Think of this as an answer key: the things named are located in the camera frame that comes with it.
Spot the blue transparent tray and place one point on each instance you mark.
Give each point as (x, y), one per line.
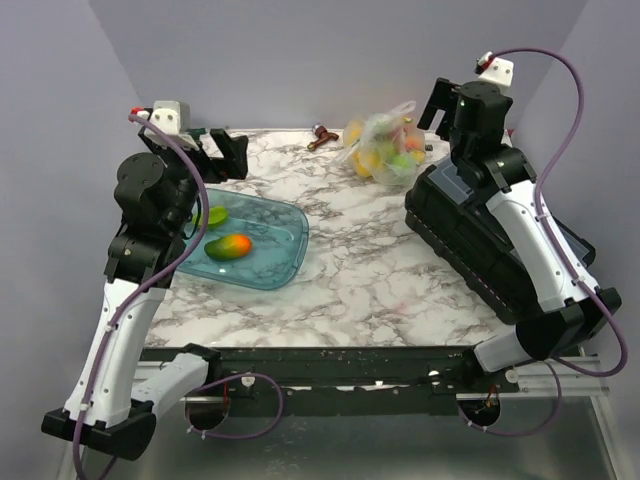
(279, 233)

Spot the green handle screwdriver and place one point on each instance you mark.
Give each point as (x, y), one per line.
(197, 134)

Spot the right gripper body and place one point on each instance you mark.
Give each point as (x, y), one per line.
(445, 126)

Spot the orange fake peach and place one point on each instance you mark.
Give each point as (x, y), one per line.
(414, 143)

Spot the black tool box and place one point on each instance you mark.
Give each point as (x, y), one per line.
(451, 217)

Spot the yellow fake lemon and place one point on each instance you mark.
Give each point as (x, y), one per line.
(352, 132)

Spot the brown tap fitting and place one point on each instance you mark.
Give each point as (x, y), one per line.
(322, 136)

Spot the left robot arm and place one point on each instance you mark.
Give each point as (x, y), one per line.
(156, 191)

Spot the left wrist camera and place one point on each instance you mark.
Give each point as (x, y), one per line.
(171, 116)

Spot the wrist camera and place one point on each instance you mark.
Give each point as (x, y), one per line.
(171, 116)
(495, 70)

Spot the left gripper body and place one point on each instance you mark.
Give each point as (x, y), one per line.
(204, 166)

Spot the green fake fruit slice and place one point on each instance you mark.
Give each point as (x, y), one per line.
(217, 216)

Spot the yellow fake banana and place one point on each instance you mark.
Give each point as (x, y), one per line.
(366, 163)

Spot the clear plastic bag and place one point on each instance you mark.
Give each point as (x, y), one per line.
(386, 134)

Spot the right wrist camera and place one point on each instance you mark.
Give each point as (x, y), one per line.
(495, 70)

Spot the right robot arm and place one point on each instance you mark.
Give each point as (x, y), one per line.
(574, 306)

